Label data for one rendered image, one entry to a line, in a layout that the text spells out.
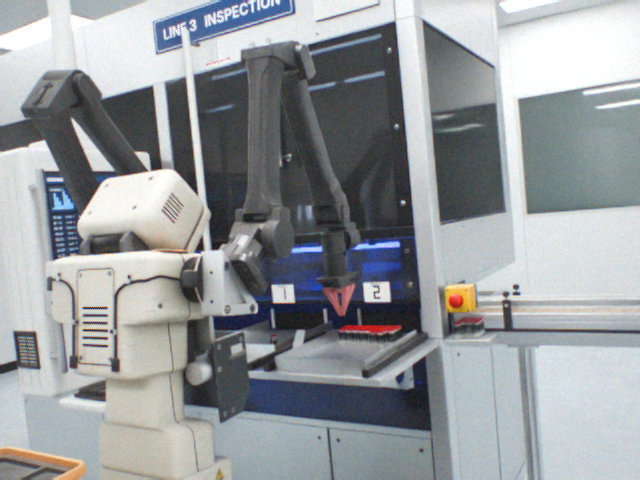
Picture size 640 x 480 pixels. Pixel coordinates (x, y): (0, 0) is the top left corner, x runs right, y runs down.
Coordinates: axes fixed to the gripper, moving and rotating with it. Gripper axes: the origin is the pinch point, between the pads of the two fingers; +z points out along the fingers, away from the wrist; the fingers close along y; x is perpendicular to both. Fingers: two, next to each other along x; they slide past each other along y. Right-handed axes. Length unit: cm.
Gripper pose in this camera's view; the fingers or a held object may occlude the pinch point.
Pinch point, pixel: (341, 312)
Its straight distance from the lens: 147.1
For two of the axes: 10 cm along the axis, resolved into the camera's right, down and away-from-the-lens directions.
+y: 4.9, -1.2, 8.6
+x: -8.6, 0.6, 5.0
